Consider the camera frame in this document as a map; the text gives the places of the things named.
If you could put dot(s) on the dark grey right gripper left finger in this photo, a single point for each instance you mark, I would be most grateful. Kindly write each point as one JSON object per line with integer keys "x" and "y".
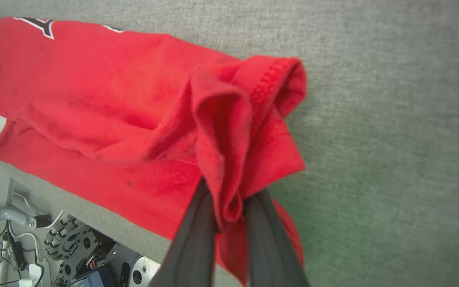
{"x": 193, "y": 247}

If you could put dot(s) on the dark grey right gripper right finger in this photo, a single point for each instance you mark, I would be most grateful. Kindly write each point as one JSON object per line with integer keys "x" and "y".
{"x": 271, "y": 251}

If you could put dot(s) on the red white jersey shirt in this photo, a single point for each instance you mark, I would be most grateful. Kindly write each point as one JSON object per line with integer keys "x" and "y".
{"x": 94, "y": 99}

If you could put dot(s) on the grey robot base chassis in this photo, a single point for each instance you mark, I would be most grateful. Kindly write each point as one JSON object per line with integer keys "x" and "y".
{"x": 118, "y": 257}

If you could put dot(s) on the black mecanum wheel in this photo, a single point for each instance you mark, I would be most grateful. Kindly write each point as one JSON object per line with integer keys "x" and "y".
{"x": 70, "y": 239}

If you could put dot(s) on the black plug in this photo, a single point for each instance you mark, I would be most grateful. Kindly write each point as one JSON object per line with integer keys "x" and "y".
{"x": 43, "y": 221}

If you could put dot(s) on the white power strip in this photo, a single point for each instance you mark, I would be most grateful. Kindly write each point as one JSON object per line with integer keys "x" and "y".
{"x": 32, "y": 276}

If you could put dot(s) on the black power adapter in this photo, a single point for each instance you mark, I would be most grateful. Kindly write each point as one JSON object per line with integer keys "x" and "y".
{"x": 17, "y": 255}

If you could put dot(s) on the grey metal tube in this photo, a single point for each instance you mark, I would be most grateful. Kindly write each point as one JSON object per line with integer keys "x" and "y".
{"x": 2, "y": 214}

